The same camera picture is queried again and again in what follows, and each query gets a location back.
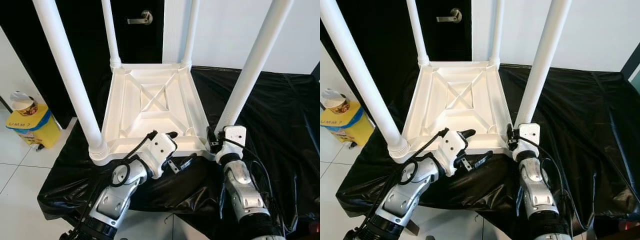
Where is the black plastic sheet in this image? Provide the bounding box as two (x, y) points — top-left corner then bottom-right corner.
(37, 65), (321, 240)
(336, 64), (640, 237)

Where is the yellow box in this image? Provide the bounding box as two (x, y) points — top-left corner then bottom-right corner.
(5, 105), (61, 150)
(320, 102), (376, 147)

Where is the instant noodle cup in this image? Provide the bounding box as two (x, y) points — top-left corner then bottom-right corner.
(322, 89), (351, 115)
(10, 91), (38, 117)

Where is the black door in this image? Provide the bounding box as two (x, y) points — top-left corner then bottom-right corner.
(320, 0), (472, 126)
(0, 0), (165, 130)

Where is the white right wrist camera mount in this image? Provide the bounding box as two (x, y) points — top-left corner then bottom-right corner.
(215, 125), (247, 164)
(512, 122), (542, 161)

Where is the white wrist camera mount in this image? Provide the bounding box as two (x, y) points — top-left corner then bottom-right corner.
(435, 129), (471, 177)
(215, 125), (247, 164)
(140, 132), (178, 179)
(512, 122), (542, 161)

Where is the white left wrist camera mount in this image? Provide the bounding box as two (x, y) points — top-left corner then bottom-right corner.
(435, 129), (471, 177)
(140, 132), (178, 179)

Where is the metal door handle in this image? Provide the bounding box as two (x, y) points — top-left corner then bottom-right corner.
(126, 10), (153, 26)
(436, 7), (463, 24)

